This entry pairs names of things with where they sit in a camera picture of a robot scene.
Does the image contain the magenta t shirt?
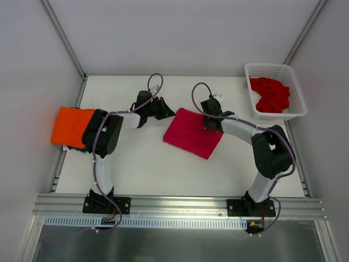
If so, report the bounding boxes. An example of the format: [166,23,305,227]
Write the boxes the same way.
[163,108,223,159]

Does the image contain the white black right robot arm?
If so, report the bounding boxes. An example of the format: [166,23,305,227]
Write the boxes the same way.
[200,97,295,217]

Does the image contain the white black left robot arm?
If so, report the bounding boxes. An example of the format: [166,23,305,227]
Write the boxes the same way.
[82,91,176,213]

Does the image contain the red t shirt in basket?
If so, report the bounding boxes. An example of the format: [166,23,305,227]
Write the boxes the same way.
[250,78,291,114]

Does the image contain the folded blue t shirt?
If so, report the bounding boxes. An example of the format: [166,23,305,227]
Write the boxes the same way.
[65,146,86,153]

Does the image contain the folded orange t shirt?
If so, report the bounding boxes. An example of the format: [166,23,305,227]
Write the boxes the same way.
[50,106,96,146]

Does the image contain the white plastic basket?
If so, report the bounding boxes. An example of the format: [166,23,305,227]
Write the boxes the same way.
[245,63,307,121]

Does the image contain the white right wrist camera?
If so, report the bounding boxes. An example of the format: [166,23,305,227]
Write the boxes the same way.
[213,94,224,103]

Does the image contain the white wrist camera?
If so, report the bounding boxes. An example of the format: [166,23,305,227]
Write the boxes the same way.
[213,94,224,103]
[150,85,160,93]

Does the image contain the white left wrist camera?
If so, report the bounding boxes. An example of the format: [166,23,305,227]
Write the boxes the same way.
[150,85,160,93]

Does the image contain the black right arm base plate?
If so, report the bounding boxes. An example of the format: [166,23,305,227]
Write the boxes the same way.
[226,198,276,218]

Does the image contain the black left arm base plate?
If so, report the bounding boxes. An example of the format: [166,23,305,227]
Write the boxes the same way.
[82,195,131,215]

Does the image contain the white slotted cable duct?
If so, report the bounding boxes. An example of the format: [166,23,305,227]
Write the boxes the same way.
[44,216,248,230]

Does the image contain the aluminium mounting rail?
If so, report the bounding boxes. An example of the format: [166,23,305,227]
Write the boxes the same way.
[33,194,328,221]

